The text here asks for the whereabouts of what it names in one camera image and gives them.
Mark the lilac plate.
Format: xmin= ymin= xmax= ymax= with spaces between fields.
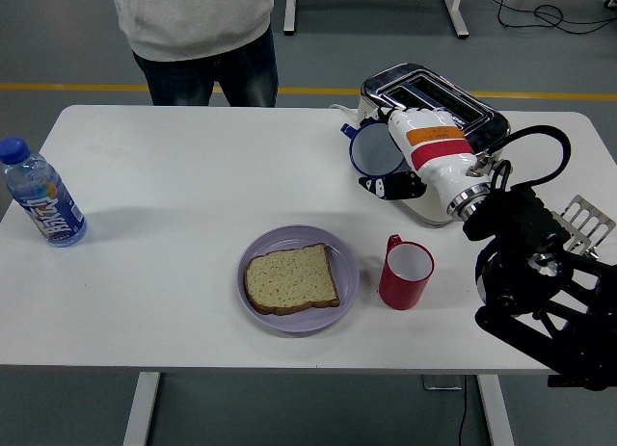
xmin=235 ymin=224 xmax=361 ymax=335

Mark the blue enamel mug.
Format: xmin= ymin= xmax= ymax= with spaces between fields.
xmin=341 ymin=120 xmax=409 ymax=178

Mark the black cable under table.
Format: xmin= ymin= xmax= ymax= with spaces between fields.
xmin=457 ymin=376 xmax=469 ymax=446

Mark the cream and chrome toaster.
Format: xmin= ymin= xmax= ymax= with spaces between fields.
xmin=356 ymin=62 xmax=512 ymax=227

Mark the black floor cable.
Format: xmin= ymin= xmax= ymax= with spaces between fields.
xmin=469 ymin=0 xmax=617 ymax=34

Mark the grey bracket under table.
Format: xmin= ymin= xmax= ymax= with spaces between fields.
xmin=422 ymin=374 xmax=464 ymax=392

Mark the silver metal toast rack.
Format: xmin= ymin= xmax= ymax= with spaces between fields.
xmin=553 ymin=194 xmax=617 ymax=263

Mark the brown bread slice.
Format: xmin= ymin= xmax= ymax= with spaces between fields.
xmin=243 ymin=243 xmax=341 ymax=317

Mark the person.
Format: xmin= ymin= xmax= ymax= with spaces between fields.
xmin=110 ymin=0 xmax=280 ymax=108

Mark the red enamel mug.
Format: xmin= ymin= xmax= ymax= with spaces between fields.
xmin=378 ymin=233 xmax=435 ymax=311

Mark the white background table leg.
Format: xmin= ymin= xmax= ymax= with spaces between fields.
xmin=437 ymin=0 xmax=470 ymax=39
xmin=282 ymin=0 xmax=299 ymax=37

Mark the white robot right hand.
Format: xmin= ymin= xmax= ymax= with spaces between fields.
xmin=357 ymin=105 xmax=483 ymax=209

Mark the blue-capped water bottle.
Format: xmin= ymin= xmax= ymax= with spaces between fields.
xmin=0 ymin=136 xmax=89 ymax=249

